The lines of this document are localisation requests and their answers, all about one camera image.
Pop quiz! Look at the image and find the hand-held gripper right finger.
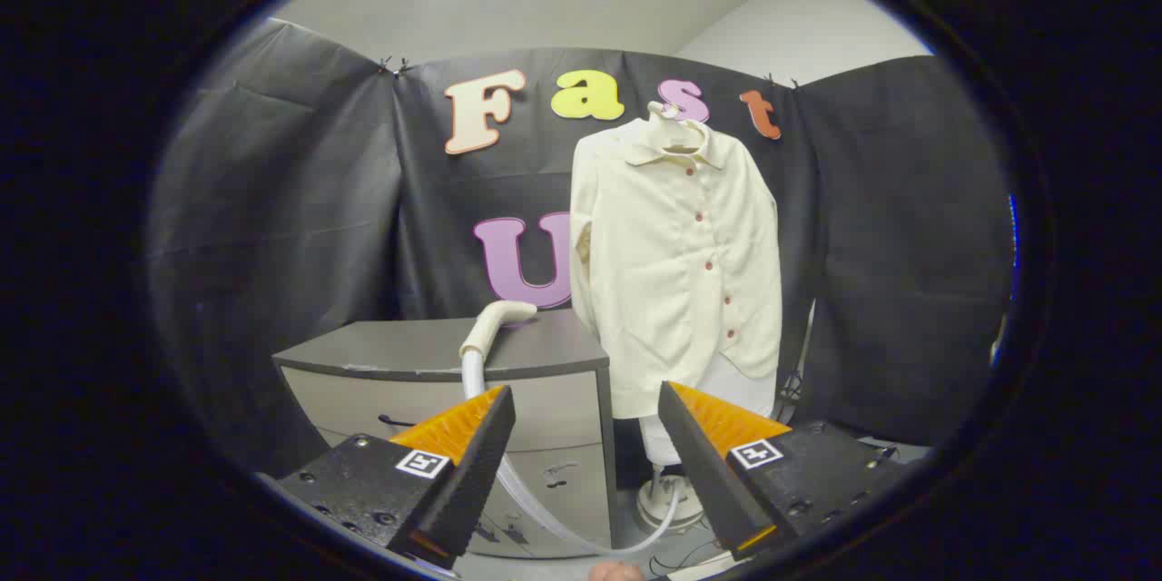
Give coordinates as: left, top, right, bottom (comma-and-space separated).
657, 380, 911, 561

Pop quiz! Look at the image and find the cream clothes hanger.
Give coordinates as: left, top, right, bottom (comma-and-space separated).
646, 100, 705, 153

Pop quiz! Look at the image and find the grey drawer cabinet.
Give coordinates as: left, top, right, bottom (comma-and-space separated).
272, 309, 620, 559

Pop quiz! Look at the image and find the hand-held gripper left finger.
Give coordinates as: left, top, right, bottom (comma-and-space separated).
272, 384, 518, 573

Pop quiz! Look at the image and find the black backdrop cloth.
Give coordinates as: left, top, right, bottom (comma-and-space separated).
145, 18, 1016, 482

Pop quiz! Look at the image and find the cream button-up shirt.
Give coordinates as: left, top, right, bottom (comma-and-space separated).
569, 113, 783, 420

